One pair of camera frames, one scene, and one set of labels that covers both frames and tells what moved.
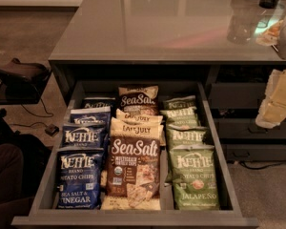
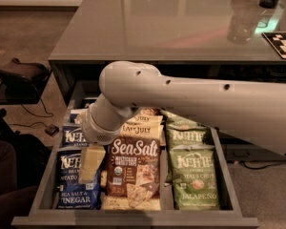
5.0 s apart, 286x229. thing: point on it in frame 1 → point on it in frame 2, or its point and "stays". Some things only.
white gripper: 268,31 → 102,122
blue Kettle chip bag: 79,179 stays
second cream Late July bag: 139,118 stays
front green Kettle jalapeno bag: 194,175 stays
